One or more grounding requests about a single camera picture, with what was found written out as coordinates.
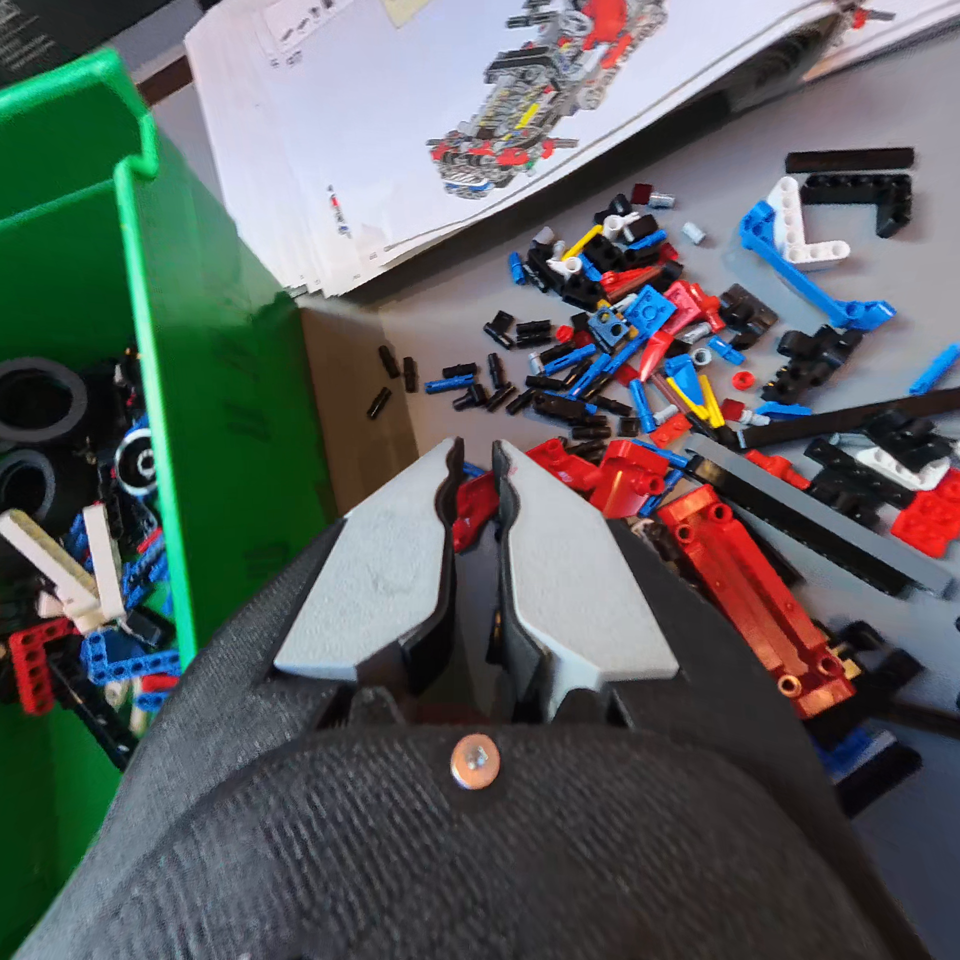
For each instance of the open instruction booklet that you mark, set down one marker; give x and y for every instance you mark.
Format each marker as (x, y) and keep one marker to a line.
(375, 112)

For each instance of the pile of toy bricks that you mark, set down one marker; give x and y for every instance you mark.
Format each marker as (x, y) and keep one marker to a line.
(637, 315)

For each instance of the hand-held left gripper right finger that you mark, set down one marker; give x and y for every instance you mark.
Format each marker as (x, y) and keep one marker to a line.
(585, 592)

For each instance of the mixed bricks and black tyres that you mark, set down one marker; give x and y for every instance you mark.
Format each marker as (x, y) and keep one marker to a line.
(45, 405)

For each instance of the dark flat box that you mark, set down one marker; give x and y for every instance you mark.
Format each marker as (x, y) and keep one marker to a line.
(45, 30)

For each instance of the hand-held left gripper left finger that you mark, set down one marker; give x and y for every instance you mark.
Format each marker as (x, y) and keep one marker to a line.
(375, 585)

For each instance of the green storage bin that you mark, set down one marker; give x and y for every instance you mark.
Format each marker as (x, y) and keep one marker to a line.
(225, 412)

